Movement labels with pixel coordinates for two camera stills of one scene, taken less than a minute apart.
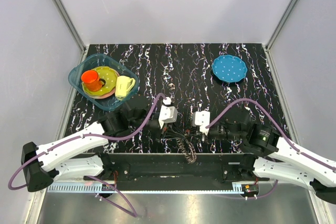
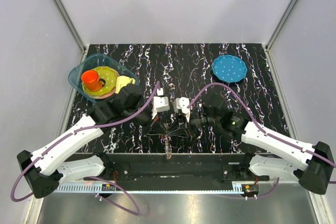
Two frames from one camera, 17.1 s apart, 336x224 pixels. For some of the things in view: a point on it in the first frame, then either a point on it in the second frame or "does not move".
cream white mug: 121,84 does not move
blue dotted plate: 229,68 does not move
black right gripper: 197,133 -> 179,130
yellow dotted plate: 109,76 does not move
